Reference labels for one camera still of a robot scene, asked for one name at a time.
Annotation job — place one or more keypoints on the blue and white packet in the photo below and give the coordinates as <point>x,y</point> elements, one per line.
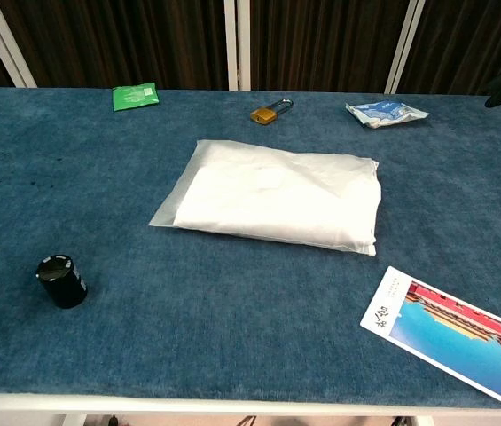
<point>383,113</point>

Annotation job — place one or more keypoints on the white slanted frame post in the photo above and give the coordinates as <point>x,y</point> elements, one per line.
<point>6,49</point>
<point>403,49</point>

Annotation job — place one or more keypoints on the brass padlock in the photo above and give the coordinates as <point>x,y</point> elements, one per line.
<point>263,116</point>

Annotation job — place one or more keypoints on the translucent plastic bag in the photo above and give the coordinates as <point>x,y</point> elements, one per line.
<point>163,218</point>

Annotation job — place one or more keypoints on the white table frame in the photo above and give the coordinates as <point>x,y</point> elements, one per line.
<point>188,404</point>

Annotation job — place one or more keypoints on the white upright frame post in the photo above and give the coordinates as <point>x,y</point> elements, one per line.
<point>230,44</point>
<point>244,44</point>

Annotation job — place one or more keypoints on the blue carpet table mat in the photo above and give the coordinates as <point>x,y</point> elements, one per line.
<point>232,310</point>

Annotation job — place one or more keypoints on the small round metal object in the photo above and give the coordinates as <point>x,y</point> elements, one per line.
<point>61,288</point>

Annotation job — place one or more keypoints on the green foil packet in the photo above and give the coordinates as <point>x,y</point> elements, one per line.
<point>135,97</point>

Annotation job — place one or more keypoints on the blue picture postcard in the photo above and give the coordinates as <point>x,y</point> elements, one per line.
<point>449,341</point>

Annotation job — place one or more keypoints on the white garment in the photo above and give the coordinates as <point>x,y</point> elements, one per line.
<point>276,199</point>

